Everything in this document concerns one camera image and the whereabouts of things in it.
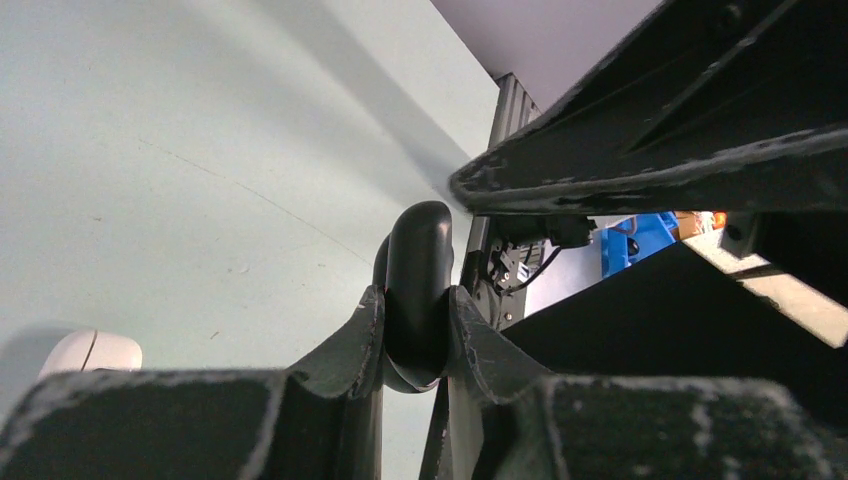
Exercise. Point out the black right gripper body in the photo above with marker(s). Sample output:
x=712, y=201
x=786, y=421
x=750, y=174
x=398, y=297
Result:
x=811, y=246

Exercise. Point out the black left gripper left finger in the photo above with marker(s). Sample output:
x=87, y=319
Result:
x=320, y=418

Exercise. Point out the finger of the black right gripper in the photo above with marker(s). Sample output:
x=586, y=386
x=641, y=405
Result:
x=705, y=105

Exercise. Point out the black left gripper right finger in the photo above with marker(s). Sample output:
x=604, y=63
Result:
x=614, y=427

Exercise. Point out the black cylindrical cap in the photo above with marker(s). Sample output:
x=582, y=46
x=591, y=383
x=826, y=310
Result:
x=413, y=265

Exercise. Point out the white earbud charging case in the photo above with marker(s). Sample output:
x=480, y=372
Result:
x=88, y=350

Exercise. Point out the cluttered background shelf items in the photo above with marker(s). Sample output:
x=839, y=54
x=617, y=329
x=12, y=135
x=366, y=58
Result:
x=694, y=223

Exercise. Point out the blue plastic storage bin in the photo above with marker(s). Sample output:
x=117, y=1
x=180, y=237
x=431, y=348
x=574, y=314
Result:
x=635, y=239

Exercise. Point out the aluminium frame post right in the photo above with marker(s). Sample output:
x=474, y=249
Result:
x=515, y=109

